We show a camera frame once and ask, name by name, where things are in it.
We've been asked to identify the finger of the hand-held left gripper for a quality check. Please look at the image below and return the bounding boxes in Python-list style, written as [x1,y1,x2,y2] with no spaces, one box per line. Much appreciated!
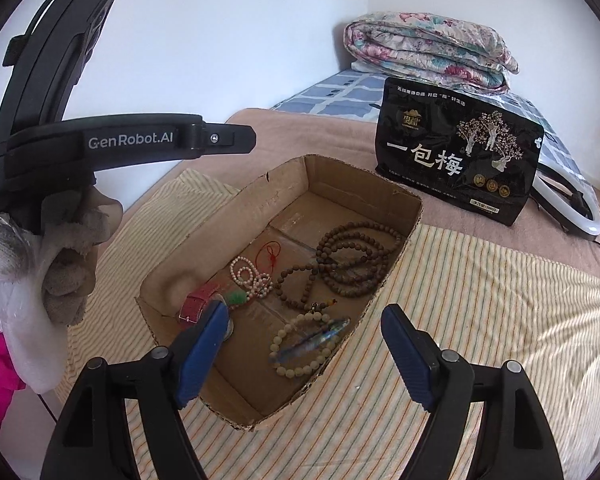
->
[200,121,258,157]

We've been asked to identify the folded floral quilt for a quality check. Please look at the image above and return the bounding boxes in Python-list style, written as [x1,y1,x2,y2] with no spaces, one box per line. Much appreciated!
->
[343,11,520,95]

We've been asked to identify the blue checkered bed sheet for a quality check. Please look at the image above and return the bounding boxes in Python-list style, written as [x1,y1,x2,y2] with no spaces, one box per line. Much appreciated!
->
[270,62,596,196]

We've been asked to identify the brown wooden bead necklace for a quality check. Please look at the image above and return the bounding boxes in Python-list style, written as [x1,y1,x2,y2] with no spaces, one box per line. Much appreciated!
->
[272,221,406,312]

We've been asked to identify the iridescent hair clip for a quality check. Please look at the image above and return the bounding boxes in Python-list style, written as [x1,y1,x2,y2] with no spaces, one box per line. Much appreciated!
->
[275,317,352,365]

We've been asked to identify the black snack bag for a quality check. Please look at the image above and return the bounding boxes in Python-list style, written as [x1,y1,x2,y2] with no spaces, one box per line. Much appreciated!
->
[373,77,546,226]

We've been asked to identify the cream bead bracelet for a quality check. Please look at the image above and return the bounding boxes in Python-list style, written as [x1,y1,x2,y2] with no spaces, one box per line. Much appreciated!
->
[269,310,344,379]

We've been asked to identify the brown blanket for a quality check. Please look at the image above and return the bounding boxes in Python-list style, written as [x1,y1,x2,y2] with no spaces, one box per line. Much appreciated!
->
[165,107,600,286]

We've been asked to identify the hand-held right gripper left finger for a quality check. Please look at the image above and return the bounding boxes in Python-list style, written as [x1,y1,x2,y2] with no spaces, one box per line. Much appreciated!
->
[40,300,231,480]

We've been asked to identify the cardboard box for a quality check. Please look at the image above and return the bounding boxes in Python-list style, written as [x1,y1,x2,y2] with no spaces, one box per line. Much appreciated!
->
[136,154,425,431]

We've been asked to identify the yellow striped cloth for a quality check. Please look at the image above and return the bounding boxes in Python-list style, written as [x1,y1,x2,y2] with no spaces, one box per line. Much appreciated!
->
[55,167,600,480]

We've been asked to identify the green pendant with red cord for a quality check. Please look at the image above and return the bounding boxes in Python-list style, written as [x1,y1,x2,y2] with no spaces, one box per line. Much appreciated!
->
[225,240,284,307]

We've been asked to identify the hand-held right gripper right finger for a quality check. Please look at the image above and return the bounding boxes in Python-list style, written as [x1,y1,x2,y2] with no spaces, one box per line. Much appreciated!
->
[380,303,563,480]

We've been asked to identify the white ring light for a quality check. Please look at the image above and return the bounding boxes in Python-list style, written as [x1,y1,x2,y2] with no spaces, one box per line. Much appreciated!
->
[530,157,600,238]

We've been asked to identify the red strap wristwatch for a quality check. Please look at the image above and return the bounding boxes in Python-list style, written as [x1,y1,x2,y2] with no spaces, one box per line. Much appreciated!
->
[178,282,236,338]

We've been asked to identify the person's left hand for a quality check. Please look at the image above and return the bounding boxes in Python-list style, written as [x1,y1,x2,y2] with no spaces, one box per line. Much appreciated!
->
[0,185,126,327]

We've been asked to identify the pink white bead bracelet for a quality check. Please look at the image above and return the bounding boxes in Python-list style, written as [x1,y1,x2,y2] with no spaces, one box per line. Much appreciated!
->
[230,256,276,302]

